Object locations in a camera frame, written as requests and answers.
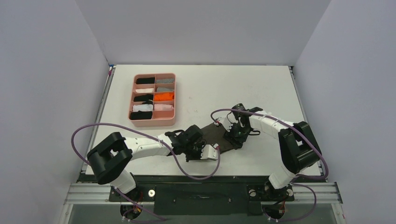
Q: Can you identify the olive underwear beige waistband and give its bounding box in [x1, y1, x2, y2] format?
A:
[200, 124, 237, 154]

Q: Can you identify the pink divided organizer tray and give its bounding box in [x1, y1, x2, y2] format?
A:
[127, 73, 177, 127]

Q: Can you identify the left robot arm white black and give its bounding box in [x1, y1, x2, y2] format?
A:
[87, 125, 218, 201]

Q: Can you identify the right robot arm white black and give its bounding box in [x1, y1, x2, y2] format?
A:
[215, 104, 323, 199]

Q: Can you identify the pink rolled underwear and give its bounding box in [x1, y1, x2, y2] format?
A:
[154, 104, 174, 111]

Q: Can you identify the black rolled underwear bottom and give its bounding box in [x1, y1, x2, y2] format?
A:
[129, 111, 153, 120]

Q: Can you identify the black rolled underwear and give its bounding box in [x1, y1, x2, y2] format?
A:
[135, 77, 155, 84]
[133, 94, 154, 105]
[129, 111, 153, 120]

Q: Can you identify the orange rolled underwear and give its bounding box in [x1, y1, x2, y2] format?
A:
[153, 92, 175, 101]

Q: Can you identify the white rolled underwear lower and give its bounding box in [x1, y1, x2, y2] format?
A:
[132, 104, 154, 112]

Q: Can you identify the white rolled underwear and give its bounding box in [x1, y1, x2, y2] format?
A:
[135, 88, 155, 93]
[132, 104, 154, 112]

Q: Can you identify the black rolled underwear middle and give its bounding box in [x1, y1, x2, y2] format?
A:
[133, 94, 154, 105]

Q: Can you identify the grey striped rolled underwear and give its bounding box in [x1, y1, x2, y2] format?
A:
[155, 78, 175, 84]

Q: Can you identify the white rolled underwear upper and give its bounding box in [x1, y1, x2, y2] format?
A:
[135, 88, 155, 93]

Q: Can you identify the black rolled underwear top left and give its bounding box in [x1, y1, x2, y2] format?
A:
[135, 77, 155, 84]

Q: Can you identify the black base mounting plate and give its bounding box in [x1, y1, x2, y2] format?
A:
[79, 175, 322, 216]

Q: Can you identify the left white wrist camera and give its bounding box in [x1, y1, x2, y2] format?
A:
[200, 144, 219, 161]

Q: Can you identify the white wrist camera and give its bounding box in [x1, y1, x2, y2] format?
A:
[214, 117, 233, 132]
[200, 144, 219, 161]

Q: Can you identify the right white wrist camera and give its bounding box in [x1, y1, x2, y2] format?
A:
[214, 117, 233, 132]

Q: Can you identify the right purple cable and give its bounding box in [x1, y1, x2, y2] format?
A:
[210, 108, 329, 223]

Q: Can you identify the purple cable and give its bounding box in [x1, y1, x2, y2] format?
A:
[71, 123, 221, 224]
[210, 108, 329, 223]

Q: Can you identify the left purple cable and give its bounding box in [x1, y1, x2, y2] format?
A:
[71, 123, 221, 224]

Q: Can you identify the aluminium frame rail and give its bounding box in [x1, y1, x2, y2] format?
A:
[58, 182, 346, 224]

